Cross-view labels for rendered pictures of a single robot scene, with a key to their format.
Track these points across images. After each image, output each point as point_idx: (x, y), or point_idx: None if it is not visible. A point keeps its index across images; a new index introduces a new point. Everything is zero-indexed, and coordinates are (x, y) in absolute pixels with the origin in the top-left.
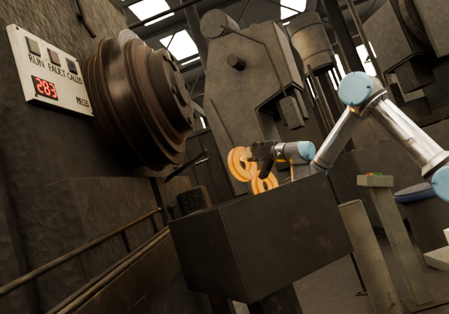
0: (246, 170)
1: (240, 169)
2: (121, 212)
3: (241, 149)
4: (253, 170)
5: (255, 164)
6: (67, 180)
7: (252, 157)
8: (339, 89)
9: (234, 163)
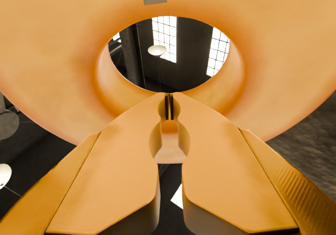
0: (195, 10)
1: (298, 44)
2: None
3: (159, 156)
4: None
5: (2, 57)
6: None
7: (158, 208)
8: None
9: (308, 100)
